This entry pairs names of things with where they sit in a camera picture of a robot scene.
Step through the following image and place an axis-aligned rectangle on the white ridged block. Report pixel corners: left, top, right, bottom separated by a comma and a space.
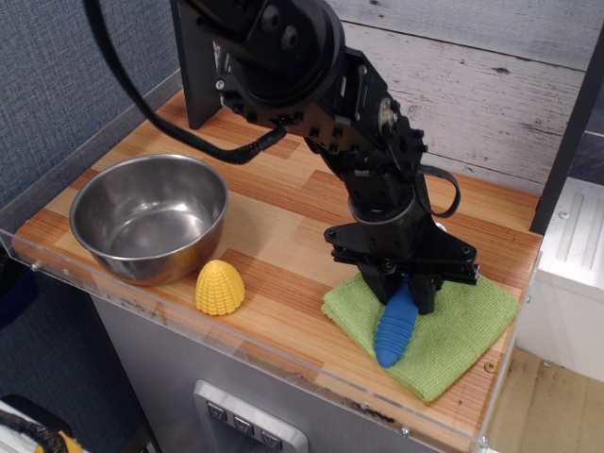
516, 177, 603, 381

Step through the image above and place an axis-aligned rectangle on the black vertical post left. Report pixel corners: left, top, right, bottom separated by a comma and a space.
171, 1, 222, 130

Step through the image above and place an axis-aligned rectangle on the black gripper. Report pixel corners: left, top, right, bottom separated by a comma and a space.
325, 205, 479, 315

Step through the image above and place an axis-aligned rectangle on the black sleeved cable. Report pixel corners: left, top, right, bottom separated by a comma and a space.
83, 0, 289, 166

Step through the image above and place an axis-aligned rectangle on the black vertical post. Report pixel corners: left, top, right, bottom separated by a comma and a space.
529, 30, 603, 235
171, 1, 222, 130

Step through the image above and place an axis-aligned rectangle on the green towel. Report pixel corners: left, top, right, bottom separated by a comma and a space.
322, 275, 519, 402

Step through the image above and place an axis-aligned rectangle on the blue handled metal spoon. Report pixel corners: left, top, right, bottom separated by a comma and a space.
374, 279, 419, 368

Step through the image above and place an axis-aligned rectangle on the silver control panel with buttons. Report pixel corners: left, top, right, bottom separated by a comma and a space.
193, 379, 310, 452

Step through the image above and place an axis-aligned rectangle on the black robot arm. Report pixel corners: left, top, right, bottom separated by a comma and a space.
183, 1, 479, 314

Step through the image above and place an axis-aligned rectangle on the yellow object bottom left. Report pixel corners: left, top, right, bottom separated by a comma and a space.
34, 430, 85, 453

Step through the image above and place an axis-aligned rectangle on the stainless steel bowl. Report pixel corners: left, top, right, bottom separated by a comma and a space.
69, 154, 228, 286

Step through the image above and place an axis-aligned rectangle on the yellow toy corn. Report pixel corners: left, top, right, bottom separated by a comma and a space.
194, 260, 245, 316

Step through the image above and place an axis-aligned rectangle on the black vertical post right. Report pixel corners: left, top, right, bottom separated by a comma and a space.
529, 30, 603, 235

